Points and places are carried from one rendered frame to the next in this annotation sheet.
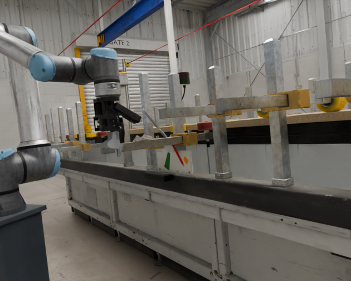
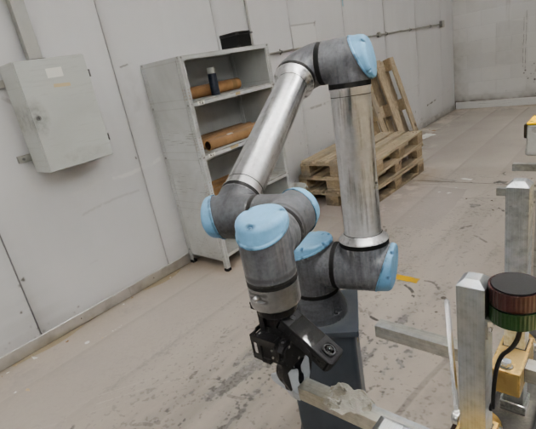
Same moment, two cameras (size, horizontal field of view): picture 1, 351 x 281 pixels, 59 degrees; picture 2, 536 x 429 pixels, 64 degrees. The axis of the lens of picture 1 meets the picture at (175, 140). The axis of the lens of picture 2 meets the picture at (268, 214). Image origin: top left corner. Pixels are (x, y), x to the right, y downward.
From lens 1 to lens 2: 1.19 m
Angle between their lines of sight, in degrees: 78
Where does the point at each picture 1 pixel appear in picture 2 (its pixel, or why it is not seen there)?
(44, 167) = (361, 281)
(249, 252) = not seen: outside the picture
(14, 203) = (315, 314)
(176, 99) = (463, 354)
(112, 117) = (266, 345)
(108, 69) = (247, 268)
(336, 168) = not seen: outside the picture
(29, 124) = (347, 213)
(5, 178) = (305, 283)
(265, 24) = not seen: outside the picture
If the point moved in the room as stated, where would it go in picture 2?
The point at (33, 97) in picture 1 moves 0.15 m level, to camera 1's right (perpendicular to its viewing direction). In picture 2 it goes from (354, 171) to (381, 183)
